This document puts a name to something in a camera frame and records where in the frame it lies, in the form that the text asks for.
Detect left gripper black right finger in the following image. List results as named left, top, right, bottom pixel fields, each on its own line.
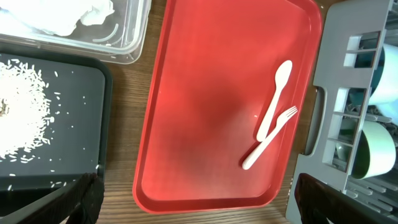
left=294, top=173, right=395, bottom=224

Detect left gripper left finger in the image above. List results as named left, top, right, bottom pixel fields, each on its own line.
left=1, top=173, right=104, bottom=224

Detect green bowl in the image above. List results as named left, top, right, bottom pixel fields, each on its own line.
left=351, top=121, right=396, bottom=179

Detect white plastic fork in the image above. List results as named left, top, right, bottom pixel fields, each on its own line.
left=242, top=106, right=298, bottom=170

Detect rice and food scraps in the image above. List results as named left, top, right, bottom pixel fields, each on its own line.
left=1, top=58, right=55, bottom=162

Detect light blue bowl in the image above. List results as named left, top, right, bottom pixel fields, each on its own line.
left=369, top=44, right=397, bottom=125

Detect white plastic spoon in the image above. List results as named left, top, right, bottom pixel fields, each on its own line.
left=256, top=60, right=293, bottom=142

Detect black waste tray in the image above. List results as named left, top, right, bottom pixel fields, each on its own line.
left=1, top=43, right=113, bottom=217

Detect clear plastic waste bin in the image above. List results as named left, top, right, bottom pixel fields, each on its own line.
left=1, top=0, right=151, bottom=64

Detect grey dishwasher rack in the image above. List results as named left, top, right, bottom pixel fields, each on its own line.
left=285, top=0, right=397, bottom=223

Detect red serving tray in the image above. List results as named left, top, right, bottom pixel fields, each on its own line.
left=132, top=0, right=322, bottom=213

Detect crumpled white tissue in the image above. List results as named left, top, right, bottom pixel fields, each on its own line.
left=1, top=0, right=114, bottom=36

